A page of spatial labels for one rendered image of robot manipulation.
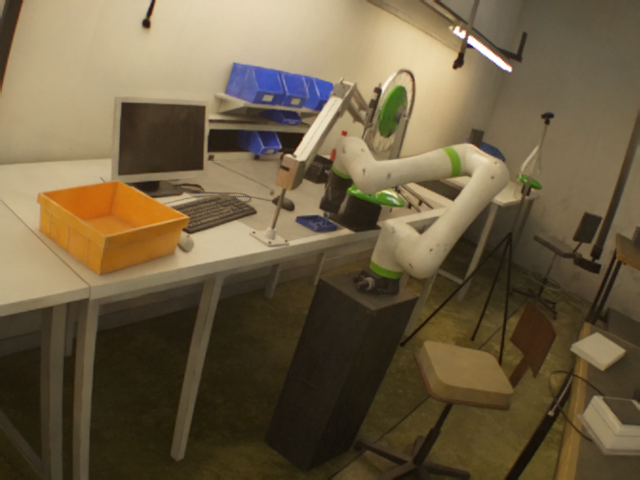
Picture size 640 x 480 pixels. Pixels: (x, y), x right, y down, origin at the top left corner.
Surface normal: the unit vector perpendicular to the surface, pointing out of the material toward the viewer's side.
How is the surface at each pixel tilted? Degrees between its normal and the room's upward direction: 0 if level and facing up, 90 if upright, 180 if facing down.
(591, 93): 90
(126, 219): 86
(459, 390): 90
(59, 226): 94
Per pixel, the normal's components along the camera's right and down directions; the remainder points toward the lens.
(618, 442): 0.10, 0.34
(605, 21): -0.52, 0.11
